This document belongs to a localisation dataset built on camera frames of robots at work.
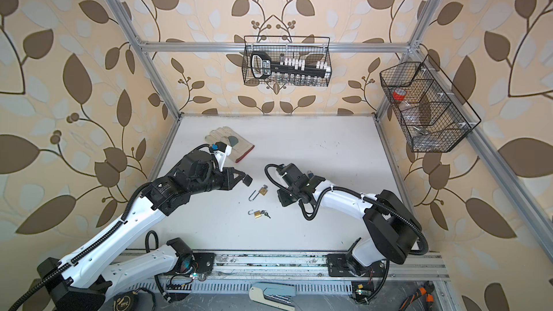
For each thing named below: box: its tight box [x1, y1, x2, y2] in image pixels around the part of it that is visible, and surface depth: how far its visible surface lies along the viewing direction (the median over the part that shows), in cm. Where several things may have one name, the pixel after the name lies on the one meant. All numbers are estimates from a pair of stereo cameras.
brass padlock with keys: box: [247, 209, 272, 219], surface depth 88 cm
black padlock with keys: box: [241, 174, 253, 187], surface depth 74 cm
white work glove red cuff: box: [204, 125, 255, 163], surface depth 113 cm
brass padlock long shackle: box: [248, 184, 268, 202], surface depth 95 cm
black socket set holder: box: [250, 51, 332, 80], surface depth 85 cm
